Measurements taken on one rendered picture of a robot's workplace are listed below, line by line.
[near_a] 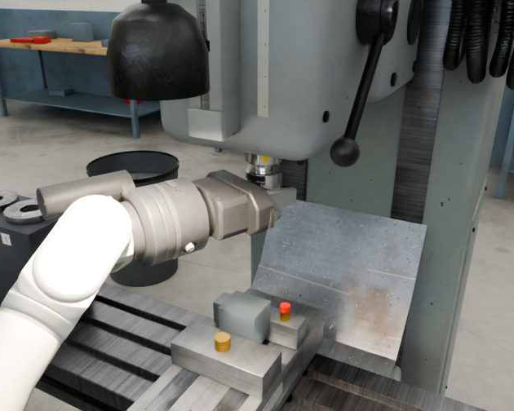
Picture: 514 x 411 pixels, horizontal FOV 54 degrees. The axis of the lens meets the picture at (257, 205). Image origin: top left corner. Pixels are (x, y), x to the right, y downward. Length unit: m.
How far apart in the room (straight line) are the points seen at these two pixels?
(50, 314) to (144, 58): 0.25
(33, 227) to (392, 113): 0.67
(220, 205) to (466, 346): 2.05
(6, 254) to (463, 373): 1.88
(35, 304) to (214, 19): 0.30
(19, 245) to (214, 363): 0.43
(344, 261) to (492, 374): 1.47
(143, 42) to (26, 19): 7.21
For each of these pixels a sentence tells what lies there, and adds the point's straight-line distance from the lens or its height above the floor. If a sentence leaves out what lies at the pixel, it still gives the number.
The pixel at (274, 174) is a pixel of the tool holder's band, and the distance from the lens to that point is 0.62.
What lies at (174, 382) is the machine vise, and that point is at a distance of 0.75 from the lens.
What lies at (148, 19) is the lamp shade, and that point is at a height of 1.46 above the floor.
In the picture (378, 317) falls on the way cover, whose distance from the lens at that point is 1.00.
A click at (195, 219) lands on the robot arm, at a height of 1.25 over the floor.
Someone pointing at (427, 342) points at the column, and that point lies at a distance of 1.14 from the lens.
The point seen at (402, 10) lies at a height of 1.45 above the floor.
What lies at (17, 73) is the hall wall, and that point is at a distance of 7.91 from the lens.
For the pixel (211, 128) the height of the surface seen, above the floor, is 1.35.
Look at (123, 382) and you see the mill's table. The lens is 0.87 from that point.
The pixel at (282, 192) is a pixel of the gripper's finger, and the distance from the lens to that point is 0.63.
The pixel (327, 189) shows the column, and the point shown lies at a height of 1.10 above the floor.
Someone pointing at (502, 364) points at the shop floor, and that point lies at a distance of 2.48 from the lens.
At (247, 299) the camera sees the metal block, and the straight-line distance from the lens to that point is 0.76.
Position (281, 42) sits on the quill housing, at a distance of 0.50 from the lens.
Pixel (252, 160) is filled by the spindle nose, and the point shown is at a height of 1.29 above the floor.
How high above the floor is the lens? 1.48
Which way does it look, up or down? 24 degrees down
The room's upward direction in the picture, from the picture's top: straight up
